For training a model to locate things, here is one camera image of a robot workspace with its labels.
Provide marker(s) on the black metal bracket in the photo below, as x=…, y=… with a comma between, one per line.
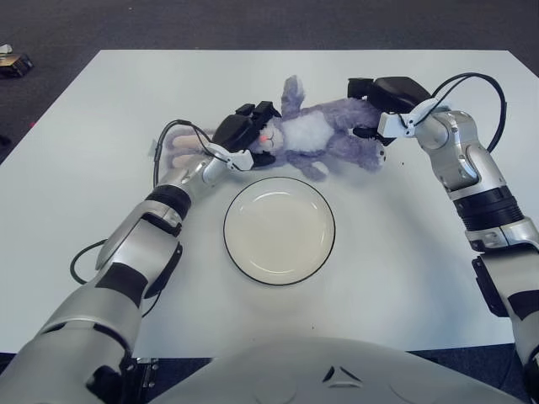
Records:
x=147, y=372

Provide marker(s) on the white plate with black rim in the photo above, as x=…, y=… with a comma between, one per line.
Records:
x=280, y=231

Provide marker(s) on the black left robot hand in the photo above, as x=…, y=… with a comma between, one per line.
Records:
x=233, y=128

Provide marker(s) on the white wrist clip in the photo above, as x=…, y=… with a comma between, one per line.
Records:
x=240, y=160
x=389, y=125

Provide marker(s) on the purple plush bunny doll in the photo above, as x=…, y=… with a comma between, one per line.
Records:
x=307, y=134

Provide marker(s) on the grey robot torso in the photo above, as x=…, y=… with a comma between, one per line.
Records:
x=316, y=374

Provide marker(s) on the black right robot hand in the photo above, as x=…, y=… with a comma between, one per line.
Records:
x=400, y=94

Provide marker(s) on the black and yellow floor box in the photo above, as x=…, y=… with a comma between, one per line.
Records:
x=14, y=63

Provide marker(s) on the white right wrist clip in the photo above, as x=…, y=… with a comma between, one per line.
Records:
x=389, y=125

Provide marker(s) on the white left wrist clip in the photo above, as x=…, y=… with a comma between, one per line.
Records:
x=240, y=160

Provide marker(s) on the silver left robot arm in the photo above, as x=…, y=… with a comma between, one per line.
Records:
x=139, y=235

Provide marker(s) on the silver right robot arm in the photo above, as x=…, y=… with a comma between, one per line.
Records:
x=459, y=160

